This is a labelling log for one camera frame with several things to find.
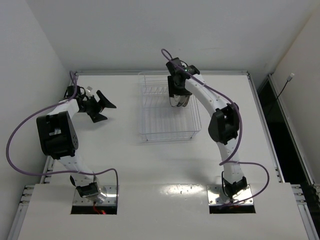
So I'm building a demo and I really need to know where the black wall cable with plug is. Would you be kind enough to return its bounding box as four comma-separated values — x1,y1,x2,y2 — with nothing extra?
275,72,295,100

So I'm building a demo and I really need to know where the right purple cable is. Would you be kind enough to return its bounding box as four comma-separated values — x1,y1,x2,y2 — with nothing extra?
160,48,270,209

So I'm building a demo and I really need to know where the clear wire dish rack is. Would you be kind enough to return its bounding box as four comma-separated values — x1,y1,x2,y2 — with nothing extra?
137,71,202,143

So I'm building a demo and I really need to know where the metal base plate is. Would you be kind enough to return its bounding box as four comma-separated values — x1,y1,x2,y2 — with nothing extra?
206,184,254,206
72,185,117,207

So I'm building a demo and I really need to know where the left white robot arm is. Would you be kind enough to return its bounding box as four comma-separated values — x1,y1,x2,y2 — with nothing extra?
36,85,116,204

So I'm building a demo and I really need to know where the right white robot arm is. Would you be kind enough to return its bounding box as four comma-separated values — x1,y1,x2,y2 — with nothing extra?
166,61,247,198

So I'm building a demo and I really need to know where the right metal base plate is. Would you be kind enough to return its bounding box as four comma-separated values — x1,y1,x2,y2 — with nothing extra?
206,184,254,206

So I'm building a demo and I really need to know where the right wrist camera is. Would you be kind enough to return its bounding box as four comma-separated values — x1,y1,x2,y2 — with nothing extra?
165,57,189,77

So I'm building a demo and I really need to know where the orange sunburst plate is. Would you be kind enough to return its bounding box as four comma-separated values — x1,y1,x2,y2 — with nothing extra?
182,95,190,107

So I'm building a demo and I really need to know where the grey rimmed white plate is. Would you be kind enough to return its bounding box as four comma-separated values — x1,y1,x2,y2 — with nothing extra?
169,95,181,107

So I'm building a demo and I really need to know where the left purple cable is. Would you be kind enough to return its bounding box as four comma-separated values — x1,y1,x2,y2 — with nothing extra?
6,70,119,205

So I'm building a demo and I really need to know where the green rimmed white plate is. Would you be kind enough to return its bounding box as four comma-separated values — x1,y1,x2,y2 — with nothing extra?
176,95,186,107

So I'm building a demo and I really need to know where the purple cable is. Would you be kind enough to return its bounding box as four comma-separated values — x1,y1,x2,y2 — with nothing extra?
160,48,270,209
6,70,119,205

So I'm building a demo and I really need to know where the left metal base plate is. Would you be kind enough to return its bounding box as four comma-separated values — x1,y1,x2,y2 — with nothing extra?
72,185,117,207

